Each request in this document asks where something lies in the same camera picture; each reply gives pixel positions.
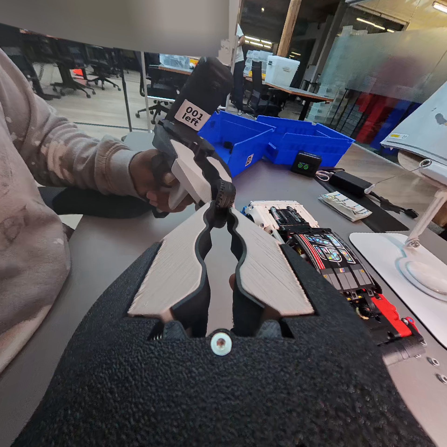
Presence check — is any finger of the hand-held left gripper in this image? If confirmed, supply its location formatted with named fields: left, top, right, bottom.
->
left=206, top=156, right=232, bottom=183
left=170, top=141, right=213, bottom=205

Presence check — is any white book stand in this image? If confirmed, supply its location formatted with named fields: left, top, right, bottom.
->
left=349, top=158, right=447, bottom=349

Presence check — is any open instruction booklet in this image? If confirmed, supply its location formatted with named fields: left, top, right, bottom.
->
left=379, top=80, right=447, bottom=167

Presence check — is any black office chair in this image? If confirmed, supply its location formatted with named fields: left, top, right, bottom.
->
left=85, top=46, right=122, bottom=92
left=50, top=45, right=97, bottom=99
left=135, top=52, right=179, bottom=123

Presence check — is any wood-edged background table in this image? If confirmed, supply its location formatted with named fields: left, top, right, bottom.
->
left=244, top=74, right=335, bottom=122

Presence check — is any black device with green lights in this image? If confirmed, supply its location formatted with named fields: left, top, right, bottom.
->
left=291, top=150, right=323, bottom=178

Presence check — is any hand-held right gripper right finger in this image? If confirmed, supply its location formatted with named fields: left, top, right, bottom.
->
left=227, top=207, right=316, bottom=317

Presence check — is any person's left hand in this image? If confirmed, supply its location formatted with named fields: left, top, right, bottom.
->
left=129, top=149, right=196, bottom=213

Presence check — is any black cable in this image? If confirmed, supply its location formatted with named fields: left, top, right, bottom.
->
left=369, top=191, right=420, bottom=219

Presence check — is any white box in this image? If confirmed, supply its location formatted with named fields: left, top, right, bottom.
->
left=264, top=55, right=300, bottom=87

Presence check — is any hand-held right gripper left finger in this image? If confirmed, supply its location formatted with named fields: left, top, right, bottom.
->
left=128, top=202, right=214, bottom=318

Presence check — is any black toy car tire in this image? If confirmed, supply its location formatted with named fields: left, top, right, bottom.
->
left=213, top=179, right=237, bottom=228

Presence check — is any toy brick race car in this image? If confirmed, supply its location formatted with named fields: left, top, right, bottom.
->
left=240, top=200, right=425, bottom=366

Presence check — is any folded sticker sheet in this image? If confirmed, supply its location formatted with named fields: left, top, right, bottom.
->
left=317, top=191, right=373, bottom=223

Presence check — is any person's grey patterned sweatshirt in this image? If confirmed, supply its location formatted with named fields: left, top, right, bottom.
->
left=0, top=49, right=73, bottom=373

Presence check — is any blue plastic bin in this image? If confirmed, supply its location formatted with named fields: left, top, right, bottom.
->
left=198, top=111, right=277, bottom=178
left=256, top=115, right=355, bottom=168

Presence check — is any person's left forearm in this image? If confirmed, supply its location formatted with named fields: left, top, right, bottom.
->
left=35, top=104, right=141, bottom=197

